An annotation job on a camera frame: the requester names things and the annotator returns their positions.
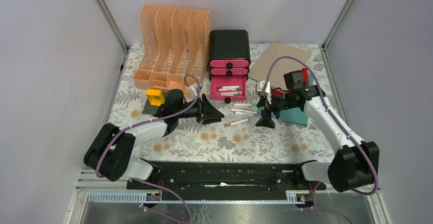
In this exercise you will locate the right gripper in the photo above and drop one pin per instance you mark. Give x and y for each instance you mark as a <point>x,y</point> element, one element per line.
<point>266,121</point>

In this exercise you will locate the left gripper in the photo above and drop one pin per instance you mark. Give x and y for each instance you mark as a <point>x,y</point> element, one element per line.
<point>210,113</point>

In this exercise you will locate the purple cap white marker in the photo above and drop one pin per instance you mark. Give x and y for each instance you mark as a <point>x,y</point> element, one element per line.
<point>247,114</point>

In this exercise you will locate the pink cap white marker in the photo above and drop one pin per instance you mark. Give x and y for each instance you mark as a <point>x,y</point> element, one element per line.
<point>222,93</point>

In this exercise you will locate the teal cap white marker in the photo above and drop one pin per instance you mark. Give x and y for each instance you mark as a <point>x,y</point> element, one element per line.
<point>233,94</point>

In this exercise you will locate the pink bottom drawer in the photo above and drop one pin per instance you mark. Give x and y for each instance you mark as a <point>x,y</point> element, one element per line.
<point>217,81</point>

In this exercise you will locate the pink drawer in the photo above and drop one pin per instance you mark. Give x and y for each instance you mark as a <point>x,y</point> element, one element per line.
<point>229,72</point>
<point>217,81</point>
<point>230,63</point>

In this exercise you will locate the green cap white marker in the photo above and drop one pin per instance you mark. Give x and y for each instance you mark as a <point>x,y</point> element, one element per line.
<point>229,89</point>

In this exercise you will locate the pink top drawer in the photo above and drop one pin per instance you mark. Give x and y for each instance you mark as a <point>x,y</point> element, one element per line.
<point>230,63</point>

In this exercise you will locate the black drawer cabinet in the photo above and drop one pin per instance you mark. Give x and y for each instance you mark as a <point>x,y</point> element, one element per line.
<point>229,44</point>

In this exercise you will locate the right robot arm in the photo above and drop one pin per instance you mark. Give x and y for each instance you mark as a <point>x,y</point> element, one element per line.
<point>355,162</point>

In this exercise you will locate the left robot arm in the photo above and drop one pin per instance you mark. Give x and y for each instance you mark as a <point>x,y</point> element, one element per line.
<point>110,154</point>

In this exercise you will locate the tan cap white marker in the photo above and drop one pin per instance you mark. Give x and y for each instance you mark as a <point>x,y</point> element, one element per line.
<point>230,124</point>

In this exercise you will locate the floral table mat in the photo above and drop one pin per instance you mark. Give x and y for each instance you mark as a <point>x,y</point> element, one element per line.
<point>287,143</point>

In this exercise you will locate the red folder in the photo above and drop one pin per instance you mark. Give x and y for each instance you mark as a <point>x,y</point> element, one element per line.
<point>293,80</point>

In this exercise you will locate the plain white marker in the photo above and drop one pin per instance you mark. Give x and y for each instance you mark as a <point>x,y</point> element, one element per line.
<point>244,111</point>

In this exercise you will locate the teal folder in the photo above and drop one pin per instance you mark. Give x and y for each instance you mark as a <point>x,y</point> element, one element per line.
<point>295,115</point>

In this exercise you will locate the yellow plastic block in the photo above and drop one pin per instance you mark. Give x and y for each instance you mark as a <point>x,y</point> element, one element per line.
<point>155,97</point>

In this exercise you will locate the gray building baseplate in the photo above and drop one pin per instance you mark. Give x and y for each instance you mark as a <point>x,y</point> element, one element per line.
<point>149,109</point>

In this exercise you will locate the peach plastic file organizer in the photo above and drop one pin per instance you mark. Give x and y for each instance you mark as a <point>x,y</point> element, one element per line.
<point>176,42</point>

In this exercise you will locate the black mounting rail base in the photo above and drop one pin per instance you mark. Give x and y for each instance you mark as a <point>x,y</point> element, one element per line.
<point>218,181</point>

